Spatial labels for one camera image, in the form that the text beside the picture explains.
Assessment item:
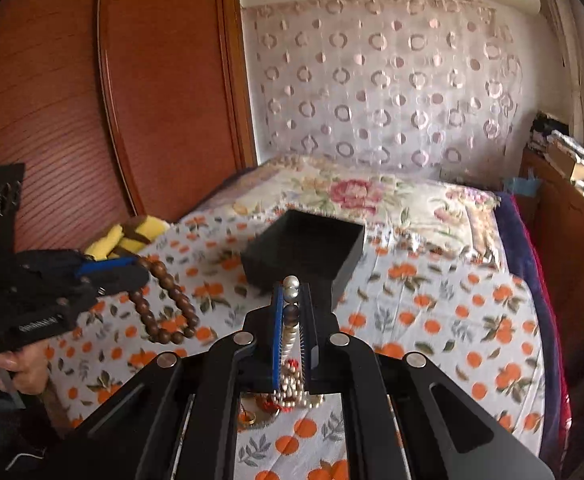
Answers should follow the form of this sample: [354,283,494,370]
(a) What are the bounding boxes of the white pearl necklace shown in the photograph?
[271,274,326,412]

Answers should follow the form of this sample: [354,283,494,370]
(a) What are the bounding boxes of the brown wooden bead bracelet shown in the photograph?
[128,253,201,346]

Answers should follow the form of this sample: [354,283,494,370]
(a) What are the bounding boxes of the person's left hand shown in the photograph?
[0,340,49,396]

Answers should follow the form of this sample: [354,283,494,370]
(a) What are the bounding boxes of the yellow brown plush toy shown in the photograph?
[84,216,170,261]

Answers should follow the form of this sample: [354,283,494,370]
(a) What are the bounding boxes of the black square box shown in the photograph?
[241,209,365,310]

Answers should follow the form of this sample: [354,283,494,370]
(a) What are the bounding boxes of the orange print bed sheet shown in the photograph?
[46,211,546,479]

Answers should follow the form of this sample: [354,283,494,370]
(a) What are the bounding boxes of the red wooden headboard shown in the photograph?
[0,0,256,250]

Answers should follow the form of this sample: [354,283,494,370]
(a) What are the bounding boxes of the purple blanket edge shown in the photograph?
[494,192,573,466]

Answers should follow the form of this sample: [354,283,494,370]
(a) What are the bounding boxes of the white circle-pattern curtain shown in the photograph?
[242,0,522,180]

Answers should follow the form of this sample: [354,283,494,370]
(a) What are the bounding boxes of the wooden side cabinet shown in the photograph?
[520,148,584,385]

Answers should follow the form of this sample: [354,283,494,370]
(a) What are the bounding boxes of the pile of books and papers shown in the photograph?
[527,112,584,192]

